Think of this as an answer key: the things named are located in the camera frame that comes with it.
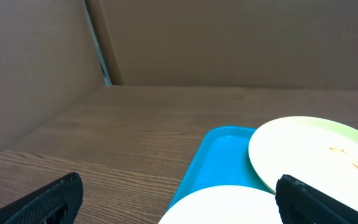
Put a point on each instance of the blue plastic tray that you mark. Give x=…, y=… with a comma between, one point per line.
x=222, y=159

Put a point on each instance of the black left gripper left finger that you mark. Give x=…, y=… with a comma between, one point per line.
x=57, y=202

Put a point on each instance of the white plate with pink rim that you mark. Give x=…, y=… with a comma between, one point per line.
x=224, y=204

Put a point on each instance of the yellow-green plate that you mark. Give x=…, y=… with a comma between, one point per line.
x=319, y=152

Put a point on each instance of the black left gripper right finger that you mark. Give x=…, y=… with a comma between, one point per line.
x=299, y=203

